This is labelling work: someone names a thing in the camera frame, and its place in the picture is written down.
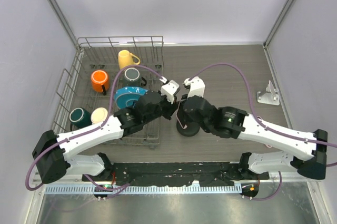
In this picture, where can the dark teal mug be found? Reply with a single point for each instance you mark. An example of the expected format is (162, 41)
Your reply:
(80, 117)

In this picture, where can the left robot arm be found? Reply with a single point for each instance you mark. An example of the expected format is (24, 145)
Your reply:
(54, 153)

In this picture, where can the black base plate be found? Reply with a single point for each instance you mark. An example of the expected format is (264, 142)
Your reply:
(178, 174)

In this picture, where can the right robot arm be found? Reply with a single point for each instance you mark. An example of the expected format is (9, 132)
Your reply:
(303, 152)

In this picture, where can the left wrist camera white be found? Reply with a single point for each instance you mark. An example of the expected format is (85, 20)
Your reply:
(169, 89)

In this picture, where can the black phone stand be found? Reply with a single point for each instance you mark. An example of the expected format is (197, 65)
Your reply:
(191, 130)

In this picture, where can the wire dish rack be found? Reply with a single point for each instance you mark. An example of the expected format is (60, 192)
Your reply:
(100, 53)

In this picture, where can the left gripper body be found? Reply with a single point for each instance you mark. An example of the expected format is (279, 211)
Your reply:
(166, 107)

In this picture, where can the blue plate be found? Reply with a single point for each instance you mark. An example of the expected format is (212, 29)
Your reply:
(126, 96)

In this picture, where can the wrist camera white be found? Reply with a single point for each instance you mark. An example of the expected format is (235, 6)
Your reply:
(169, 89)
(196, 87)

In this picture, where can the yellow mug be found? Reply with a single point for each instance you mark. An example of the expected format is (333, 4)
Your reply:
(126, 58)

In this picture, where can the grey mug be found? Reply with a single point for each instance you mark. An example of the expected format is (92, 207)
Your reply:
(133, 78)

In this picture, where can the cream mug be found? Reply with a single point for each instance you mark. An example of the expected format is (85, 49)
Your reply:
(99, 115)

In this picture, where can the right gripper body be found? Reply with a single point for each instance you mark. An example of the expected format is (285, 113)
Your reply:
(185, 96)

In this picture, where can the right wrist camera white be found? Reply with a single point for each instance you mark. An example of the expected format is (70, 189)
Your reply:
(196, 87)

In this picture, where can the orange mug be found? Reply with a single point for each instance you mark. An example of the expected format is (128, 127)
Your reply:
(100, 81)

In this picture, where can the slotted cable duct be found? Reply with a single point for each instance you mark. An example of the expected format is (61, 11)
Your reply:
(194, 188)

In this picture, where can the white phone stand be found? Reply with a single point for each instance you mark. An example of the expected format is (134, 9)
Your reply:
(269, 95)

